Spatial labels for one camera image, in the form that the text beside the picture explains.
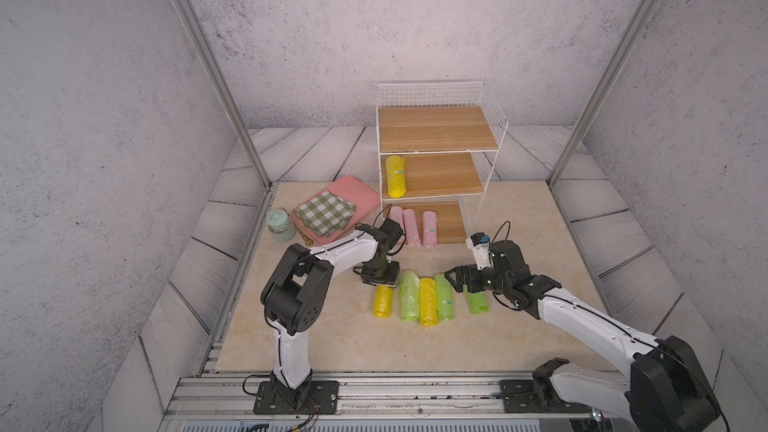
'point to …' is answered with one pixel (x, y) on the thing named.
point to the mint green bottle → (280, 225)
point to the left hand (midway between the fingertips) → (392, 285)
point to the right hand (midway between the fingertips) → (460, 271)
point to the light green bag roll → (409, 296)
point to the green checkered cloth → (325, 212)
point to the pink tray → (307, 233)
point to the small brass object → (308, 241)
